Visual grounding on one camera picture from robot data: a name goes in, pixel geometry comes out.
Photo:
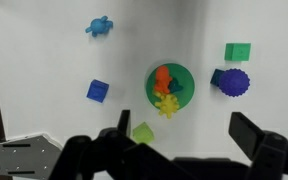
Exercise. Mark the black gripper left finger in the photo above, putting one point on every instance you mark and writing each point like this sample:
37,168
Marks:
124,122

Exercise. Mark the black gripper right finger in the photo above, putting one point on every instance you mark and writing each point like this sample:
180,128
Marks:
245,132

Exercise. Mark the yellow spiky gear toy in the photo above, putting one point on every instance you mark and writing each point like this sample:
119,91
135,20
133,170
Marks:
167,106

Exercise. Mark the green bowl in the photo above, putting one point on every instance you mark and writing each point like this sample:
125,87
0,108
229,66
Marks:
184,83

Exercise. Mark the lime green cube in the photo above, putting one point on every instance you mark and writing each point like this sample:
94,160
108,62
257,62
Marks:
143,133

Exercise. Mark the purple spiky ball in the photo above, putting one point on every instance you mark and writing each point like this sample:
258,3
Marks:
234,82

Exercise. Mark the orange figure toy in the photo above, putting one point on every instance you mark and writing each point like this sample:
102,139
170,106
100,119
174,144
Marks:
162,79

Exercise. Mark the dark blue cube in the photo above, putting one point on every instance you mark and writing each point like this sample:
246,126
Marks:
215,77

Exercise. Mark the small dark teal toy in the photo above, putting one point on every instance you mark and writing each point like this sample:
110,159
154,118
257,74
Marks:
176,86

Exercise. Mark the grey metal plate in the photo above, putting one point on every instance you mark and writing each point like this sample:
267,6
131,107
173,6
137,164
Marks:
34,156

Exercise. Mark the light blue turtle toy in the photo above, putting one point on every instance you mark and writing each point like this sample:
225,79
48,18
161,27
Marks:
99,26

